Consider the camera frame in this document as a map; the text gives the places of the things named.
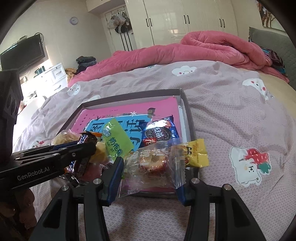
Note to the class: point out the wall picture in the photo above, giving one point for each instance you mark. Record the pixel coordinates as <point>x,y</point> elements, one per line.
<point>268,16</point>

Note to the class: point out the white wardrobe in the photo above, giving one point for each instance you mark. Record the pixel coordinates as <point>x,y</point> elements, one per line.
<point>185,18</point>

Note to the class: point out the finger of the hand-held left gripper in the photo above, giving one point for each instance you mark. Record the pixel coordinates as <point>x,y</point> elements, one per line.
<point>62,146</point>
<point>46,157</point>

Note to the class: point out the pile of dark clothes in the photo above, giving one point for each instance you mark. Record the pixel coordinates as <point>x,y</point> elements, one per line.
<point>85,61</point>

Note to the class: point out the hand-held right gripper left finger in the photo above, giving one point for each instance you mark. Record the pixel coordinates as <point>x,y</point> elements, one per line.
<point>115,178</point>

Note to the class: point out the yellow snack packet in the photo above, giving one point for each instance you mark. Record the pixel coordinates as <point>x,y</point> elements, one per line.
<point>198,153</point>

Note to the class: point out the grey quilted headboard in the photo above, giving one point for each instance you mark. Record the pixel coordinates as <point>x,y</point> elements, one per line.
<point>277,44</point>

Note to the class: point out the shallow grey cardboard box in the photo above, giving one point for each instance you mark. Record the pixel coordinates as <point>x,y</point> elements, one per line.
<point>188,115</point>

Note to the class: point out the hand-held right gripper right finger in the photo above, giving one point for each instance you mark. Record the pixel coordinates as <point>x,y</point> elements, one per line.
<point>208,197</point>

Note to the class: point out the lilac printed bedsheet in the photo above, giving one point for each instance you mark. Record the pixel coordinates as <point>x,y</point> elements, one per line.
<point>231,115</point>

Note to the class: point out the large clear pastry packet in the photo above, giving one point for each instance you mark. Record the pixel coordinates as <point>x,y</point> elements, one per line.
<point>63,138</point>

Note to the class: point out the person's left hand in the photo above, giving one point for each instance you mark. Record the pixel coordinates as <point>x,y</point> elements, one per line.
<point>25,204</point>

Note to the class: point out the black television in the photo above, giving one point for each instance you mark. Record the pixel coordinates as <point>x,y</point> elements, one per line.
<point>23,55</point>

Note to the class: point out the beige mattress sheet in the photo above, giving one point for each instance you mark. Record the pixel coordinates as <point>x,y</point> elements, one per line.
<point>277,85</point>

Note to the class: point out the brown plush cloth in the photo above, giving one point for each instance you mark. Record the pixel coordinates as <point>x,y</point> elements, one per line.
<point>70,74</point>

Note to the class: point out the clear doughnut snack packet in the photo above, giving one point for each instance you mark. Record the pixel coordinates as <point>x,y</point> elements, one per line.
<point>150,162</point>

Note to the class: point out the pink quilt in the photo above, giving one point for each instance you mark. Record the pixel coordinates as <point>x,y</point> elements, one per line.
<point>161,53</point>

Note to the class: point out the white chest of drawers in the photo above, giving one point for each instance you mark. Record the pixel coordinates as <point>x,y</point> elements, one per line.
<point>55,74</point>

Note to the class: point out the brown chocolate bar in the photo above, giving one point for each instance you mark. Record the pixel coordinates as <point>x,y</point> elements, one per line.
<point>86,136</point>

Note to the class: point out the pink book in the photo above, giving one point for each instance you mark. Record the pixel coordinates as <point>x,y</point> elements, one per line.
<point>104,113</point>

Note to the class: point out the light green snack packet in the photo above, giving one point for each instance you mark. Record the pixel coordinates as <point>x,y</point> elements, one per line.
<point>118,139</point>

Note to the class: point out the blue cookie packet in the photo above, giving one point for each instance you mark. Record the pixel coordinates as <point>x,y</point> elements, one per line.
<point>159,133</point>

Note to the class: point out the round wall clock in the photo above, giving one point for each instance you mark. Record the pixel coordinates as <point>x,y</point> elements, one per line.
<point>74,20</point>

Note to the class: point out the coat rack with bags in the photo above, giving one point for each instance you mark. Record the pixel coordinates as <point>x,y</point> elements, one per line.
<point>120,23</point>

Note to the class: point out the colourful striped clothing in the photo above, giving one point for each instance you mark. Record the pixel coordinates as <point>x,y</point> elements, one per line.
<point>275,58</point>

